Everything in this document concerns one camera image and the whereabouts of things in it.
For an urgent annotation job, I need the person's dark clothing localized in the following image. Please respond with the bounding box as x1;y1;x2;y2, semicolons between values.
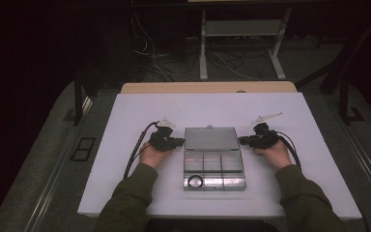
146;218;286;232

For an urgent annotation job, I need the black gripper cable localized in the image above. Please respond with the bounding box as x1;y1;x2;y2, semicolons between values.
123;120;160;180
274;130;303;172

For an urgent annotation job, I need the grey metal shelf stand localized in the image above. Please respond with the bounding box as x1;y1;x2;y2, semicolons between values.
198;7;293;81

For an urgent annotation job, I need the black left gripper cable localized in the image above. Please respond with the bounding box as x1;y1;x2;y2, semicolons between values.
123;120;160;180

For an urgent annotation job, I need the person's left hand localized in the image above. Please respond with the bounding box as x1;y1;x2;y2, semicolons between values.
138;141;173;170

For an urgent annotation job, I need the metal floor rail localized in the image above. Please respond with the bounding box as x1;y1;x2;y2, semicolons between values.
22;96;95;232
322;95;371;211

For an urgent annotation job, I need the black ring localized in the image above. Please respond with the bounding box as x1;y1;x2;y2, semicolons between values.
186;174;204;189

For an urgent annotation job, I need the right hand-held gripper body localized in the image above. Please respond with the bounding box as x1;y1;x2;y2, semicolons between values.
248;111;284;150

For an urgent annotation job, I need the clear plastic compartment box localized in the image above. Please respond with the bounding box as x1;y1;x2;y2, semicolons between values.
182;124;248;192

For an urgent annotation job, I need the person's right hand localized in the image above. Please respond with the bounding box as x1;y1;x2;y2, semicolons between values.
254;139;294;171

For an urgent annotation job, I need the black metal stand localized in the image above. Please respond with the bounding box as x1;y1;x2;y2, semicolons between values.
338;76;365;126
63;72;93;127

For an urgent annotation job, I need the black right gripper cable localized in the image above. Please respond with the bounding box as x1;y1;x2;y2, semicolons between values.
274;130;303;172

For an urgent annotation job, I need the white floor cable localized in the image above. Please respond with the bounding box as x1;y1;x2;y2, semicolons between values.
130;11;177;77

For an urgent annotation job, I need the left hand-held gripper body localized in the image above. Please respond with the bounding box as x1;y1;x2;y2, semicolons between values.
148;117;177;152

